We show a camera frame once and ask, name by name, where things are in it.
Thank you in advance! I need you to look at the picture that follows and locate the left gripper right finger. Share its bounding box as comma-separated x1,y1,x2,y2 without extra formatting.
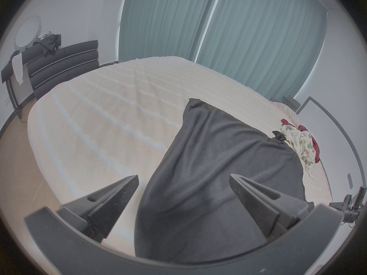
229,174,309,238

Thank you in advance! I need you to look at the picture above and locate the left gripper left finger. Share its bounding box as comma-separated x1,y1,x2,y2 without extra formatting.
58,175,140,241

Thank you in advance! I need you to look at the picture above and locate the black T-shirt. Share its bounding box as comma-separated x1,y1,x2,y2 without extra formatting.
134,98,314,264

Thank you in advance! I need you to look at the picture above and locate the bed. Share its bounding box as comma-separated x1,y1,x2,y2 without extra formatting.
26,56,359,257

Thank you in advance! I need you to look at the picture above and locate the dark red garment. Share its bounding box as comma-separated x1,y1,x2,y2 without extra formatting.
280,118,321,163

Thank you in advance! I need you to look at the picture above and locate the white printed pyjama top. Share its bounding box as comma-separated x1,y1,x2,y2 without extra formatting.
279,124,316,180

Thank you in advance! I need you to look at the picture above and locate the cream pillow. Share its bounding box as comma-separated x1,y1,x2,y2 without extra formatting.
272,101,297,120

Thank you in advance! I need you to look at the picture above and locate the grey bedside table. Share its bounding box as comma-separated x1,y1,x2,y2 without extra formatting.
271,95,301,108

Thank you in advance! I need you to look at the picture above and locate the dark grey chest of drawers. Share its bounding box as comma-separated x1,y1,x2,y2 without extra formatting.
1,40,100,120

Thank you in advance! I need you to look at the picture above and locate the blue-green curtain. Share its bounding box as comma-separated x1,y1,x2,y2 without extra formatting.
118,0,225,64
195,0,328,101

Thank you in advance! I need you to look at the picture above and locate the white cloth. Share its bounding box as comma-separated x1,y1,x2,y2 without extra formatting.
11,52,24,86

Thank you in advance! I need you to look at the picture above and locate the dark grey garment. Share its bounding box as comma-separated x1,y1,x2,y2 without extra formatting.
33,34,62,57

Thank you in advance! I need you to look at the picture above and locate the round white-framed mirror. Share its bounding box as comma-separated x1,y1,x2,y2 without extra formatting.
14,15,42,49

